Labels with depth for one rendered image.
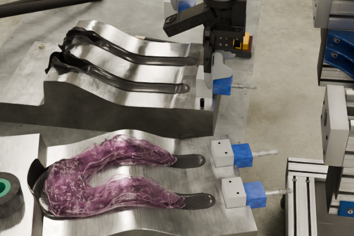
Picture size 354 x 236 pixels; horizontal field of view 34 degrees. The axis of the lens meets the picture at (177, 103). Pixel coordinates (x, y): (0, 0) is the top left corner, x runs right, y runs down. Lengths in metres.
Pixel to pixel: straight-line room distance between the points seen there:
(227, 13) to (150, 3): 0.68
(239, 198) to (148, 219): 0.17
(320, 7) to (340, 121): 0.47
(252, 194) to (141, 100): 0.35
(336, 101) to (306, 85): 1.73
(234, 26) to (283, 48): 1.94
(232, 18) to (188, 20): 0.09
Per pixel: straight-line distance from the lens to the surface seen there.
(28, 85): 1.42
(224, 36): 1.17
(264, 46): 3.10
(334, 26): 1.52
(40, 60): 1.50
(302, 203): 1.97
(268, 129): 2.57
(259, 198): 1.09
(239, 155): 1.17
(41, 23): 1.77
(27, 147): 1.17
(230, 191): 1.08
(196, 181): 1.13
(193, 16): 1.16
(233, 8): 1.15
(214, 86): 1.26
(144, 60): 1.42
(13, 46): 1.69
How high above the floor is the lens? 1.67
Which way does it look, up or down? 38 degrees down
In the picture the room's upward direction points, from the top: 2 degrees counter-clockwise
